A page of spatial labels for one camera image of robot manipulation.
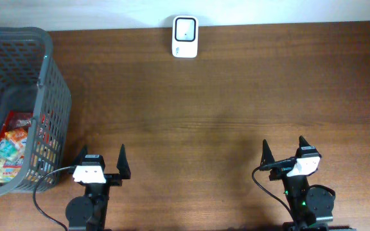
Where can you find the grey plastic mesh basket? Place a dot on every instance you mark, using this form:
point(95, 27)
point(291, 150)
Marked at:
point(30, 81)

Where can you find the white barcode scanner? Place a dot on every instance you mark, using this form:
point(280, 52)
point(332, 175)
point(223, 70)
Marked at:
point(185, 36)

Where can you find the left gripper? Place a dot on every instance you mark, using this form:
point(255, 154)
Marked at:
point(121, 166)

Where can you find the orange juice carton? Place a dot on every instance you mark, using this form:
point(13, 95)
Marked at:
point(17, 137)

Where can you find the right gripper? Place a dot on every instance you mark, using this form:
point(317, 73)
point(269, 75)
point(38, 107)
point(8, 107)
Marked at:
point(267, 156)

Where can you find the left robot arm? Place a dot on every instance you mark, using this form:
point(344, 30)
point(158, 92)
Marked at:
point(88, 212)

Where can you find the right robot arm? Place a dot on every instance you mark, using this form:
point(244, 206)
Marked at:
point(310, 206)

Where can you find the red snack bag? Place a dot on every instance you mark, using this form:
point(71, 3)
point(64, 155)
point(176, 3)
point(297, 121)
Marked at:
point(15, 120)

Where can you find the green Kleenex tissue pack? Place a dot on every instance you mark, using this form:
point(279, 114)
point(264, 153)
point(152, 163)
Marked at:
point(8, 151)

